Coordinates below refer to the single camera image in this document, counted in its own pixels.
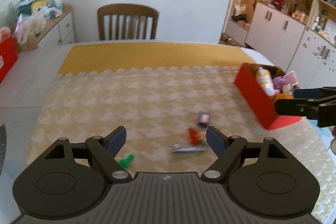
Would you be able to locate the pink comb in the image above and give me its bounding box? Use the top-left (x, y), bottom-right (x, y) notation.
top-left (283, 71), bottom-right (299, 86)

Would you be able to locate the green small toy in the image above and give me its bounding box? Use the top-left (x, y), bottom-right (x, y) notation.
top-left (118, 154), bottom-right (134, 169)

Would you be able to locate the purple grape toy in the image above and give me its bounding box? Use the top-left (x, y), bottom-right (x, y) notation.
top-left (272, 76), bottom-right (287, 91)

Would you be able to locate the red small snack packet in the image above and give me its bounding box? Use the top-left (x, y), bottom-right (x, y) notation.
top-left (187, 128), bottom-right (206, 145)

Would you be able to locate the red metal tin box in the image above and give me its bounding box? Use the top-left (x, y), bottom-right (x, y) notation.
top-left (234, 63), bottom-right (301, 130)

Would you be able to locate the white yellow lotion bottle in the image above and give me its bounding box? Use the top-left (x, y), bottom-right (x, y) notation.
top-left (256, 67), bottom-right (275, 97)

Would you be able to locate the orange fruit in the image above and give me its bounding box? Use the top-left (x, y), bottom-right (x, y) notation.
top-left (273, 93), bottom-right (293, 103)

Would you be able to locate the person's hand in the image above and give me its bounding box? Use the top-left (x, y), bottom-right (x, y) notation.
top-left (330, 126), bottom-right (336, 155)

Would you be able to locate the cream lace tablecloth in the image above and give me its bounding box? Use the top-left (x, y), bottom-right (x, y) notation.
top-left (27, 68), bottom-right (335, 221)

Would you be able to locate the yellow table runner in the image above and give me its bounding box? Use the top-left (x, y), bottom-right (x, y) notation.
top-left (58, 42), bottom-right (254, 76)

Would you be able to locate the white tote bag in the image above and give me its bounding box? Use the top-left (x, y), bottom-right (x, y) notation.
top-left (234, 0), bottom-right (247, 16)

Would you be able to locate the white side cabinet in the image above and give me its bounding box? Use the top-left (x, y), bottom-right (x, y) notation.
top-left (17, 4), bottom-right (76, 52)

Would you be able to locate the red storage box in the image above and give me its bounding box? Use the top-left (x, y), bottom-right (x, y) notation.
top-left (0, 36), bottom-right (18, 82)

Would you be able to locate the brown wooden chair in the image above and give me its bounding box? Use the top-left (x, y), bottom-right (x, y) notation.
top-left (97, 3), bottom-right (159, 41)

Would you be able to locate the plastic bag of items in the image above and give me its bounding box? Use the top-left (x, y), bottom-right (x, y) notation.
top-left (14, 7), bottom-right (47, 44)

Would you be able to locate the teal yellow organizer box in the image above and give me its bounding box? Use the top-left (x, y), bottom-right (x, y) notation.
top-left (18, 0), bottom-right (47, 15)

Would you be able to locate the white wall cabinet unit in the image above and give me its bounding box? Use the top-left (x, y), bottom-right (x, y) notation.
top-left (221, 0), bottom-right (335, 88)

